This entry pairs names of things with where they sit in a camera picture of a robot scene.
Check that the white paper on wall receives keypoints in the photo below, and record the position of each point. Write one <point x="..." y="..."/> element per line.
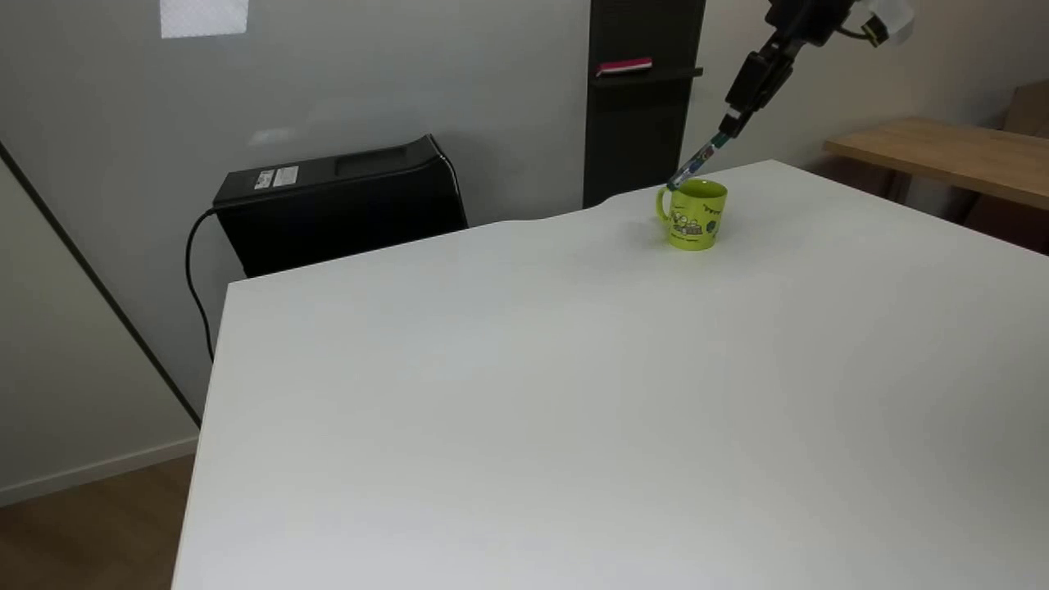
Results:
<point x="205" y="16"/>

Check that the dark blue marker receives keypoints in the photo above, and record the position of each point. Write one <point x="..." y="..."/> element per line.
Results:
<point x="725" y="132"/>

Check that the dark tall cabinet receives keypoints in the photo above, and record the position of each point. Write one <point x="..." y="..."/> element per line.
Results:
<point x="638" y="123"/>

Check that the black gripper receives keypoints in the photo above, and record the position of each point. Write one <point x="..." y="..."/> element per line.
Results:
<point x="763" y="68"/>

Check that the wooden side table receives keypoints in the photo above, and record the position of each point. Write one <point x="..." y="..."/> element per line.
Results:
<point x="961" y="155"/>

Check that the green mug with drawings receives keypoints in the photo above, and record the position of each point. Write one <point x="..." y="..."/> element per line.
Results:
<point x="691" y="214"/>

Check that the black computer tower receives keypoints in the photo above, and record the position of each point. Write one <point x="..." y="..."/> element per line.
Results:
<point x="324" y="208"/>

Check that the pink label on cabinet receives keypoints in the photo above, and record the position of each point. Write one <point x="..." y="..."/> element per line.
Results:
<point x="623" y="67"/>

